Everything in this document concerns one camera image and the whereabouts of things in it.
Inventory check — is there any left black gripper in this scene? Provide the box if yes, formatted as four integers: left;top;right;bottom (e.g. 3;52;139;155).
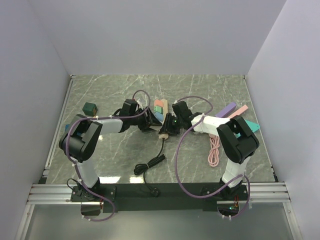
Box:
129;106;162;133

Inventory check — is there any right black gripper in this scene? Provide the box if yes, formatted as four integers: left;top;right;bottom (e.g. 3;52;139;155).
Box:
159;113;183;137

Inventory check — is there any beige power strip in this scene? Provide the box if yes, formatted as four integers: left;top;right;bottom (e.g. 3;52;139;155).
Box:
153;98;169;140

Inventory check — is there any black power cable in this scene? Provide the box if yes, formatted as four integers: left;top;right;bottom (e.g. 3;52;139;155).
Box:
133;138;167;198

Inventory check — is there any pink cable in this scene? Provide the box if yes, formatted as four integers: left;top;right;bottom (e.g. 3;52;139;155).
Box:
207;133;222;167

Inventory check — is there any purple power strip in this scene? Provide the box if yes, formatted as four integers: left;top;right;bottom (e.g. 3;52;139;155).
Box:
215;102;237;118

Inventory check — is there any dark green cube plug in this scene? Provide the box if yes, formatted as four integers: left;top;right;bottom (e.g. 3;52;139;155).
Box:
82;102;97;117

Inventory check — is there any pink power strip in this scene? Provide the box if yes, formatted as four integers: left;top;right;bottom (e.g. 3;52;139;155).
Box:
228;104;249;119

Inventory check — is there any teal power strip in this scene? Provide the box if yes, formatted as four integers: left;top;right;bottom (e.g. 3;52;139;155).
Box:
245;120;260;133

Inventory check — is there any blue cube adapter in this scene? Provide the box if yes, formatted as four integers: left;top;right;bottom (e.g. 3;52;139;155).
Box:
65;124;71;132

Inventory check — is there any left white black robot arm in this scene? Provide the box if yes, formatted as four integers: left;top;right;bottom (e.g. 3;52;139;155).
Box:
59;99;162;201

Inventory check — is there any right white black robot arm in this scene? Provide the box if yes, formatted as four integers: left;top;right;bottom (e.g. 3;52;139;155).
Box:
159;100;260;200

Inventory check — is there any light blue plug adapter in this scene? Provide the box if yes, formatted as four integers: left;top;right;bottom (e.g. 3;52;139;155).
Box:
154;112;164;122

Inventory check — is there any green plug on beige strip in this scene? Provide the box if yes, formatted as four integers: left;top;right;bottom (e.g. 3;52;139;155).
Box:
154;105;163;114

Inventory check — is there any salmon plug on beige strip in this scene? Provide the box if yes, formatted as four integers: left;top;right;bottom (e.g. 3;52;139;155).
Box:
154;99;164;108

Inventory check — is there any black base bar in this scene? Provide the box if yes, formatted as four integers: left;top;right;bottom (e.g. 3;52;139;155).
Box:
70;182;248;213

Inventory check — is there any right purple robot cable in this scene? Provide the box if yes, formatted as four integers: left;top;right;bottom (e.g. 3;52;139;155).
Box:
174;96;251;221

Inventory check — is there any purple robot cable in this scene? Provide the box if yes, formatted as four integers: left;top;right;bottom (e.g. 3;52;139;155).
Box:
174;96;251;221
65;89;152;223

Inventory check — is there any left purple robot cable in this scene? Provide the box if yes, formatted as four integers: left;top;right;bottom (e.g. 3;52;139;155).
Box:
65;89;152;223

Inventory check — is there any aluminium rail frame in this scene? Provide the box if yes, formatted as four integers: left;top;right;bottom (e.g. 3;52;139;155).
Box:
27;74;291;205

